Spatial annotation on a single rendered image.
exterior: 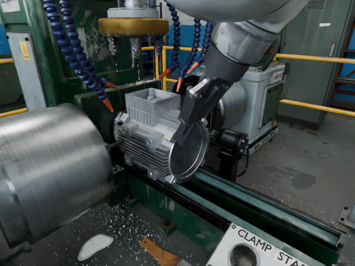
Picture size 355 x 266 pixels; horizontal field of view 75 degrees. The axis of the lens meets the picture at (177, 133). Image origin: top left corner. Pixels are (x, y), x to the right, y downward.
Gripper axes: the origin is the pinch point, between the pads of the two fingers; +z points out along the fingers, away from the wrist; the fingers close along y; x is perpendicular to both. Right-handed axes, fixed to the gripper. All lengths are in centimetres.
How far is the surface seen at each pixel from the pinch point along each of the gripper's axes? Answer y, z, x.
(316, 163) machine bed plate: -63, 17, 31
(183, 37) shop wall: -493, 215, -361
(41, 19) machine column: 9.8, 0.3, -46.7
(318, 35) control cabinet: -312, 13, -46
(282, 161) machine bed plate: -56, 22, 22
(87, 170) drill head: 20.5, 5.9, -4.1
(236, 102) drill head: -36.5, 6.0, -4.0
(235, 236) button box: 15.6, -8.2, 20.3
